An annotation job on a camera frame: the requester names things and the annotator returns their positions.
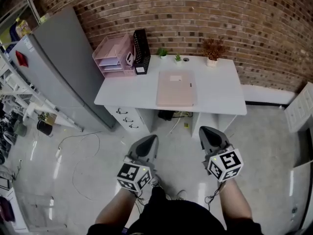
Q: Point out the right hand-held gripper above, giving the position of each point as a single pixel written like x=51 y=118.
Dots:
x=225 y=163

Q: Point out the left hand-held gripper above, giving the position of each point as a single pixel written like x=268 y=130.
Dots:
x=133 y=172

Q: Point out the pink folder box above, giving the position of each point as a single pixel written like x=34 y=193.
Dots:
x=176 y=92

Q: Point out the black mesh file holder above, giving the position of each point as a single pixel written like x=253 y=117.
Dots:
x=141 y=50

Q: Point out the person's right forearm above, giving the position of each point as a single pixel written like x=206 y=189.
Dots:
x=234 y=199

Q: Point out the person's left forearm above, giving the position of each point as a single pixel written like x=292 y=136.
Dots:
x=112 y=209

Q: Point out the clear plastic container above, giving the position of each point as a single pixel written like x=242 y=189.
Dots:
x=36 y=209

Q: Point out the person's white shoe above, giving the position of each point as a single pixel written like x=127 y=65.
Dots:
x=156 y=181
x=181 y=195

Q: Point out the white desk drawer cabinet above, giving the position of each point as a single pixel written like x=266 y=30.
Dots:
x=127 y=117

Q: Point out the person's black clothing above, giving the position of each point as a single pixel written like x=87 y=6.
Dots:
x=176 y=217

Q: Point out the pink mesh desk organizer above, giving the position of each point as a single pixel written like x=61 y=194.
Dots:
x=110 y=75

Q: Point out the white paper stack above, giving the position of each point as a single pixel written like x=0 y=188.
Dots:
x=113 y=68
x=110 y=62

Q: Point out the spiky green potted plant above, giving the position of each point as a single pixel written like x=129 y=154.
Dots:
x=178 y=59

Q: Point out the brown plant in white pot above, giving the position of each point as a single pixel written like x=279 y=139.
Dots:
x=213 y=51

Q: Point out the white desk tray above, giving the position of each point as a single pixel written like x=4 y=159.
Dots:
x=299 y=109

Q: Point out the leafy green potted plant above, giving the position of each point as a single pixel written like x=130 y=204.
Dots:
x=162 y=52

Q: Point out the black pot with plant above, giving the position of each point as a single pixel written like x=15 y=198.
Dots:
x=44 y=128

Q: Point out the pale pink paper sheet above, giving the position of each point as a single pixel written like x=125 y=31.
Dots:
x=112 y=51

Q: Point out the red cloth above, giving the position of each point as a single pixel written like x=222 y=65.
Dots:
x=22 y=59

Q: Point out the yellow bottle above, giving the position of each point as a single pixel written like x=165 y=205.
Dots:
x=22 y=29

